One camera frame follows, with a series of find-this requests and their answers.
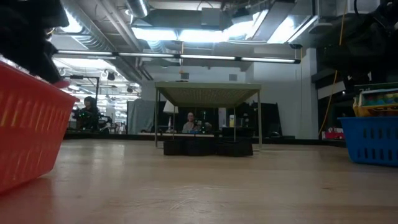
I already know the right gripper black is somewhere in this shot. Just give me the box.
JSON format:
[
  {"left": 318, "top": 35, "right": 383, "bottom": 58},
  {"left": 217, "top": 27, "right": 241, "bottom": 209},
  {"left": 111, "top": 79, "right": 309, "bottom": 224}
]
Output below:
[{"left": 322, "top": 9, "right": 398, "bottom": 85}]

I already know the green perforated metal shelf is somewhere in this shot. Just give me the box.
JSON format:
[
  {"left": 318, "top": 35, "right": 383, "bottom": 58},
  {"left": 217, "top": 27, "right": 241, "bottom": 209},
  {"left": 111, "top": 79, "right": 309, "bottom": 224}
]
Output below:
[{"left": 154, "top": 81, "right": 262, "bottom": 149}]

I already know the blue plastic basket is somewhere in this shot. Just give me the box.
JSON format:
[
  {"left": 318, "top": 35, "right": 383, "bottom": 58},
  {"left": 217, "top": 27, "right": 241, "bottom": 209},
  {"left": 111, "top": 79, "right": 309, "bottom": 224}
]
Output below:
[{"left": 338, "top": 116, "right": 398, "bottom": 168}]

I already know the white lamp shade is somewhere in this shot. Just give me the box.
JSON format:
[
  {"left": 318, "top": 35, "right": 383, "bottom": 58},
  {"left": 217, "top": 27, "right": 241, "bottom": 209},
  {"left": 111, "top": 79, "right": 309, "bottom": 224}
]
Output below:
[{"left": 163, "top": 100, "right": 180, "bottom": 114}]

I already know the black metal frame rig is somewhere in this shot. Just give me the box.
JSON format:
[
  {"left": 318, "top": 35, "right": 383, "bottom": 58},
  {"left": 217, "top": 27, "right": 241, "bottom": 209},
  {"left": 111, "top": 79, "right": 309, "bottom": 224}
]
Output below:
[{"left": 70, "top": 74, "right": 100, "bottom": 131}]

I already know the person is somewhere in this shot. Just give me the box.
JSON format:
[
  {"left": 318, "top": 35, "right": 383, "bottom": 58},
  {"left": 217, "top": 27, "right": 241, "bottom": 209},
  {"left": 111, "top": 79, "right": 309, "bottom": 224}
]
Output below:
[
  {"left": 182, "top": 111, "right": 214, "bottom": 134},
  {"left": 74, "top": 95, "right": 102, "bottom": 131}
]

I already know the red white box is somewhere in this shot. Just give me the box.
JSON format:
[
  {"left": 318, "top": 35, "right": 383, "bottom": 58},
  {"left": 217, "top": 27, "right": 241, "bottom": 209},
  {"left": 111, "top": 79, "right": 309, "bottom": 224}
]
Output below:
[{"left": 322, "top": 126, "right": 346, "bottom": 141}]

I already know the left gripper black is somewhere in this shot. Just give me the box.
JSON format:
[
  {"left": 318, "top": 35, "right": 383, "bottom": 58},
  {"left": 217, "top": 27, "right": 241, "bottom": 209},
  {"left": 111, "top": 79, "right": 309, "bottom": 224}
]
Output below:
[{"left": 0, "top": 0, "right": 70, "bottom": 84}]

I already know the red plastic basket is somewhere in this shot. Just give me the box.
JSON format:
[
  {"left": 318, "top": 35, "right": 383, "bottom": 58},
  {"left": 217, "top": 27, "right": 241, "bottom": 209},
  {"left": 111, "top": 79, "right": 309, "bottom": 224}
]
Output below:
[{"left": 0, "top": 60, "right": 80, "bottom": 195}]

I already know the long ceiling light bar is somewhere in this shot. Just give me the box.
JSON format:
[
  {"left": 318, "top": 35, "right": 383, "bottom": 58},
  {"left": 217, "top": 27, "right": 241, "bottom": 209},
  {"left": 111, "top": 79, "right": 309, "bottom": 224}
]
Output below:
[{"left": 52, "top": 49, "right": 302, "bottom": 65}]

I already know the grey covered cabinet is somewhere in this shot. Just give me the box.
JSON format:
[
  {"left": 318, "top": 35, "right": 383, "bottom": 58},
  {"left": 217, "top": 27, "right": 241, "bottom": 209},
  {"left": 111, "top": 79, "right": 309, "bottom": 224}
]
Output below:
[{"left": 126, "top": 98, "right": 155, "bottom": 135}]

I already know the yellow hanging cable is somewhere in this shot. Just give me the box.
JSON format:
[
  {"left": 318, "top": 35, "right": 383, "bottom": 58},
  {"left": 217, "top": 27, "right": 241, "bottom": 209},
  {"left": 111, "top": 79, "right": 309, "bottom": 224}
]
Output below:
[{"left": 317, "top": 2, "right": 348, "bottom": 136}]

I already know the white ceiling unit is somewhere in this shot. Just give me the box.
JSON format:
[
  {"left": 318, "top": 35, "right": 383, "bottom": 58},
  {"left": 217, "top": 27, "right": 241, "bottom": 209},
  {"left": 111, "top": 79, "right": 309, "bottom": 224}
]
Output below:
[{"left": 317, "top": 0, "right": 357, "bottom": 16}]

